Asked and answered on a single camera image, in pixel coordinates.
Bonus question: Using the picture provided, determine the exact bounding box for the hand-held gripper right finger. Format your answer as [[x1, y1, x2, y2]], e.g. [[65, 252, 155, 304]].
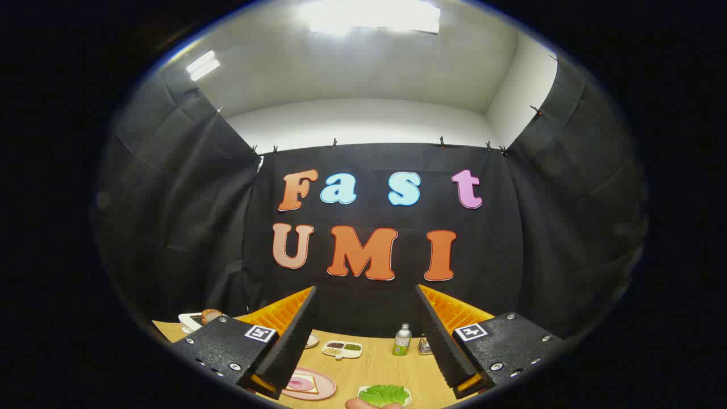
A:
[[415, 284, 563, 400]]

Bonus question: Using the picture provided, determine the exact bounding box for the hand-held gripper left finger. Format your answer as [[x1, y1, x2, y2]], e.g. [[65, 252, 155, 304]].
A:
[[170, 286, 319, 400]]

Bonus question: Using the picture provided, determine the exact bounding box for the green lettuce leaf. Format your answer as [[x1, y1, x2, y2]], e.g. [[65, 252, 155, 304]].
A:
[[359, 385, 411, 407]]

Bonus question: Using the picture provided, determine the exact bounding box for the bread slice under ham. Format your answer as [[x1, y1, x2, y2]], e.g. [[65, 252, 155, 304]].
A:
[[287, 372, 319, 394]]

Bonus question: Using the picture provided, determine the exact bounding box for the silver bottle with green label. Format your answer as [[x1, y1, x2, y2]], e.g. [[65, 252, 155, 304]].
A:
[[392, 323, 412, 357]]

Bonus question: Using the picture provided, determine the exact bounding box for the white divided dish with beans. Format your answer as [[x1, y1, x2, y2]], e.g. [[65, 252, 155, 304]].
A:
[[321, 340, 363, 360]]

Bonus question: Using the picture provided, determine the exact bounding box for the pink plate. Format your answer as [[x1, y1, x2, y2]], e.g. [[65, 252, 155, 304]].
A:
[[282, 366, 337, 401]]

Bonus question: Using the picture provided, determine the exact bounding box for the white rectangular plate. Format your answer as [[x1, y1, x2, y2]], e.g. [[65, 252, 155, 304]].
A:
[[357, 386, 413, 408]]

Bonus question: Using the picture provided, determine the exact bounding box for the black backdrop cloth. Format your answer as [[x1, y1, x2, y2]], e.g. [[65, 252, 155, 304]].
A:
[[94, 57, 648, 341]]

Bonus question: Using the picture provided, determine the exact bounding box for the white toaster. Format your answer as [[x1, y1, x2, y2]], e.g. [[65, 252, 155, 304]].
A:
[[178, 312, 212, 333]]

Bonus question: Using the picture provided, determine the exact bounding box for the small ceiling light fixture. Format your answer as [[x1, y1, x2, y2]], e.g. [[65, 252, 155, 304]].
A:
[[186, 50, 222, 82]]

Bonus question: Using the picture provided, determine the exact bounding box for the large ceiling light panel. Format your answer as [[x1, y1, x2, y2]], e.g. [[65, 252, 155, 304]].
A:
[[300, 0, 441, 36]]

